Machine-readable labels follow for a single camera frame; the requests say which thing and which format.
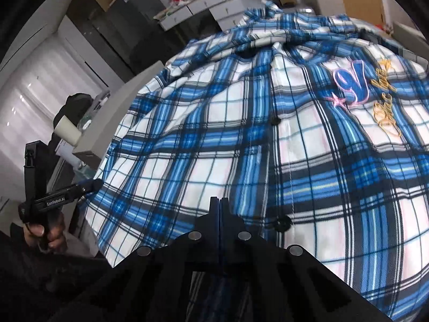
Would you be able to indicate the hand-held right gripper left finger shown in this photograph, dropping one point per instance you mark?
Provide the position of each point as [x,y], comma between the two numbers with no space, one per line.
[212,221]

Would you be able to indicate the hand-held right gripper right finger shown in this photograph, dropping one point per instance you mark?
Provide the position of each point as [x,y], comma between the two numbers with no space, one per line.
[225,221]

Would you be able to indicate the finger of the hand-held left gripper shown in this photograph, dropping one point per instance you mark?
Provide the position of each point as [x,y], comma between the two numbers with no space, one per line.
[90,186]

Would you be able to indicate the blue plaid shirt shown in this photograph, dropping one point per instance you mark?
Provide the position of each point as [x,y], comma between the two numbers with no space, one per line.
[234,141]

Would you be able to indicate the person's left forearm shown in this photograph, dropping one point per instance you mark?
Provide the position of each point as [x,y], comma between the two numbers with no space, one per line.
[33,275]

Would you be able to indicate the person's left hand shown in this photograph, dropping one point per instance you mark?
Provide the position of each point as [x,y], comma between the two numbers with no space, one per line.
[57,231]

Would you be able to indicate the white paper cup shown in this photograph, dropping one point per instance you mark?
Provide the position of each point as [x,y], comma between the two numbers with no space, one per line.
[67,130]

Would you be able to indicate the black backpack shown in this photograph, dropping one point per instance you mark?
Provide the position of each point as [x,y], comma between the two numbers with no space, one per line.
[77,105]

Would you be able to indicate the white curtain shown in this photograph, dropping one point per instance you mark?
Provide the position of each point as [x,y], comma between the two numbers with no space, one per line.
[30,107]

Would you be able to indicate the clutter of desk items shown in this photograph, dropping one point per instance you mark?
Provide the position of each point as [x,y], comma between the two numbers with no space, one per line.
[174,6]

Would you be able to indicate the white desk with drawers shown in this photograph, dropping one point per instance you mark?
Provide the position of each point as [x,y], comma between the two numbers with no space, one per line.
[231,10]

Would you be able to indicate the small brown carton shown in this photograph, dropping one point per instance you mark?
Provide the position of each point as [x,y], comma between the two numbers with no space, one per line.
[288,0]

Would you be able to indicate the red plastic bag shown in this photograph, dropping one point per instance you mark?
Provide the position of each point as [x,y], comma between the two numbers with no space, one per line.
[383,28]

